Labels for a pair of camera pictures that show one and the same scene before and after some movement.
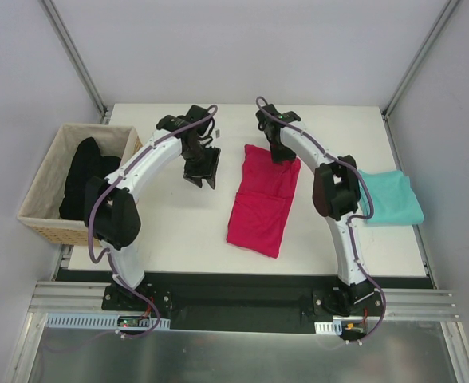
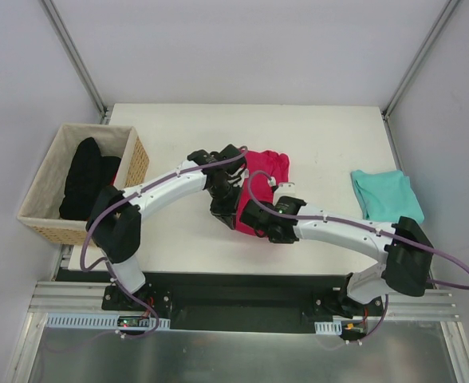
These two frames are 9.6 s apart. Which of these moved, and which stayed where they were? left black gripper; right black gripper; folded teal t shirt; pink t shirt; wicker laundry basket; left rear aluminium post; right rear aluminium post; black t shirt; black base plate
Moved: left black gripper; right black gripper; pink t shirt
Stayed: black t shirt; wicker laundry basket; left rear aluminium post; folded teal t shirt; black base plate; right rear aluminium post
